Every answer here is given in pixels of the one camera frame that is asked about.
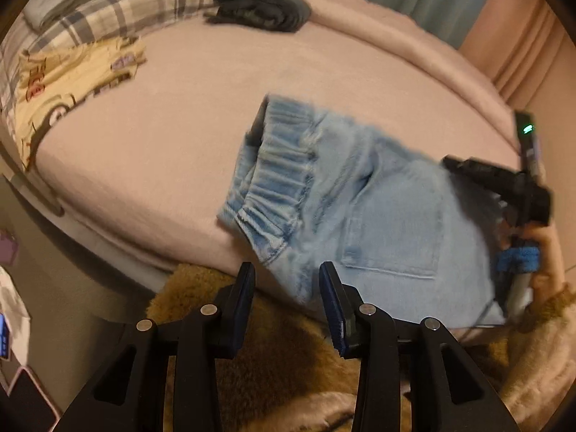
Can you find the plaid blanket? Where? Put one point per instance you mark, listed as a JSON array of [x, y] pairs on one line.
[[135, 0]]

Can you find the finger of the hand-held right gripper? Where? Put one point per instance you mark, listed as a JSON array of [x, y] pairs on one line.
[[481, 173]]

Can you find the person's right forearm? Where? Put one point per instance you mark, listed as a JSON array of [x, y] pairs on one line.
[[551, 312]]

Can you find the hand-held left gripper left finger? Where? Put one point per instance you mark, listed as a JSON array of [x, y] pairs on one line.
[[244, 299]]

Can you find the pink curtain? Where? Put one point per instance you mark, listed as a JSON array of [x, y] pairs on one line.
[[522, 45]]

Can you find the white bag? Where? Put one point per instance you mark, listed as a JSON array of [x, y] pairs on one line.
[[13, 306]]

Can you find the person's right hand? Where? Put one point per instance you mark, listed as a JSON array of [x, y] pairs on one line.
[[550, 256]]

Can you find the dark folded clothing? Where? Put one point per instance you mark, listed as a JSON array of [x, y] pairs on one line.
[[265, 9]]

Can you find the brown fuzzy clothing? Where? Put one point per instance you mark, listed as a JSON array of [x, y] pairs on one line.
[[288, 378]]

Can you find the dark mat with pink edge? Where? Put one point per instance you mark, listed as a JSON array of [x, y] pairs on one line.
[[22, 396]]

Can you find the yellow printed cloth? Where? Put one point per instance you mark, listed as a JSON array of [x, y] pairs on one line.
[[67, 81]]

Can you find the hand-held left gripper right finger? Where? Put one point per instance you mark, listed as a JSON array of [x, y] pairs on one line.
[[334, 310]]

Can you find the light blue denim pants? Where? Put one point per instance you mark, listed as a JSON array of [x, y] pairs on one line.
[[360, 211]]

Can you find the pink bed blanket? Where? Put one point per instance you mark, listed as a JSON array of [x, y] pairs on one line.
[[180, 144]]

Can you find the purple object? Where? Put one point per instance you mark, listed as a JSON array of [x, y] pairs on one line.
[[8, 245]]

